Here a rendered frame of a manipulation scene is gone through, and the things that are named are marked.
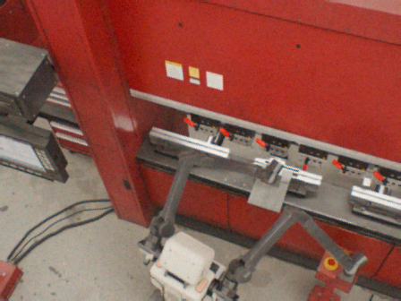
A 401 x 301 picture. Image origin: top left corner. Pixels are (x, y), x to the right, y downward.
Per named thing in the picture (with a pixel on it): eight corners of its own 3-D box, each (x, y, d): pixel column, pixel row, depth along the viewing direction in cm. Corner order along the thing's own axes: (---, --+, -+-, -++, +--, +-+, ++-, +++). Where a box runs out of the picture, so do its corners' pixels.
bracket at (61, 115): (8, 134, 314) (4, 127, 308) (29, 102, 326) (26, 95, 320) (70, 154, 305) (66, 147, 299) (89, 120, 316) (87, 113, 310)
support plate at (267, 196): (247, 202, 299) (247, 202, 298) (261, 164, 311) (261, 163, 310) (278, 212, 294) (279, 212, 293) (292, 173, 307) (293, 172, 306)
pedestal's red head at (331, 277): (313, 277, 308) (318, 266, 293) (324, 253, 315) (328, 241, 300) (348, 294, 302) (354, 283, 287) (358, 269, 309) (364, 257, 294)
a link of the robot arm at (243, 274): (288, 196, 255) (300, 205, 246) (304, 212, 262) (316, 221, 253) (224, 267, 255) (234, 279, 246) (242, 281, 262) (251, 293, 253)
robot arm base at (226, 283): (210, 289, 252) (233, 304, 248) (217, 274, 250) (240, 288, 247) (217, 285, 260) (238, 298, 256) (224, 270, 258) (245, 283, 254)
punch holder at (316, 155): (295, 160, 290) (299, 143, 276) (300, 148, 294) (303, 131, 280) (324, 168, 286) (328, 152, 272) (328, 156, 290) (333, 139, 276)
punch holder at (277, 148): (260, 150, 295) (261, 133, 281) (264, 138, 299) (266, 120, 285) (286, 158, 291) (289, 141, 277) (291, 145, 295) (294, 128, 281)
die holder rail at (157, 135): (150, 142, 337) (149, 134, 329) (154, 135, 340) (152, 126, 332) (226, 166, 325) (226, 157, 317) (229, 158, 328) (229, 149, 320)
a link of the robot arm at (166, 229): (178, 144, 260) (187, 151, 252) (202, 150, 267) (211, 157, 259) (150, 227, 270) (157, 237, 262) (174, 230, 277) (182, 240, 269)
